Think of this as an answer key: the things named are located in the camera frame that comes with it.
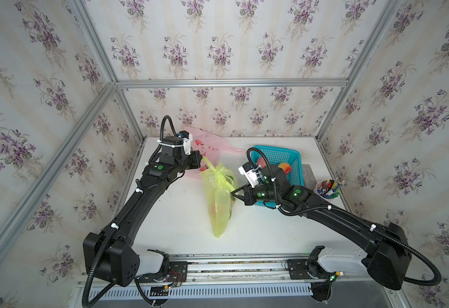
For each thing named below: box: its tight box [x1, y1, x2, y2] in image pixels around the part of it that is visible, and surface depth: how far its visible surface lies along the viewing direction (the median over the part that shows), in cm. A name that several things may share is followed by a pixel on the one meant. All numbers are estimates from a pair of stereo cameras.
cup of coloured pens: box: [315, 178, 345, 199], surface depth 86 cm
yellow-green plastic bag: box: [199, 155, 238, 238], surface depth 75 cm
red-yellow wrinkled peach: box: [277, 162, 292, 176], surface depth 101 cm
